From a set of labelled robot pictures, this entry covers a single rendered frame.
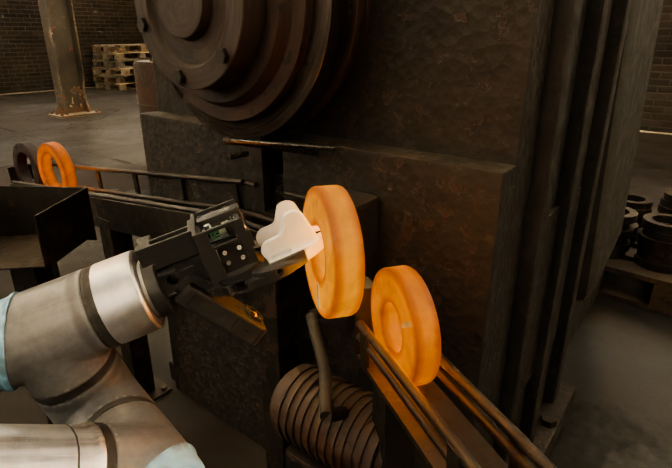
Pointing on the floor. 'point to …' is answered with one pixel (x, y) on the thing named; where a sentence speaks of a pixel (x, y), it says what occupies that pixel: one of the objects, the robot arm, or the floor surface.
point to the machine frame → (438, 177)
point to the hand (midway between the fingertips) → (329, 235)
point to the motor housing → (306, 390)
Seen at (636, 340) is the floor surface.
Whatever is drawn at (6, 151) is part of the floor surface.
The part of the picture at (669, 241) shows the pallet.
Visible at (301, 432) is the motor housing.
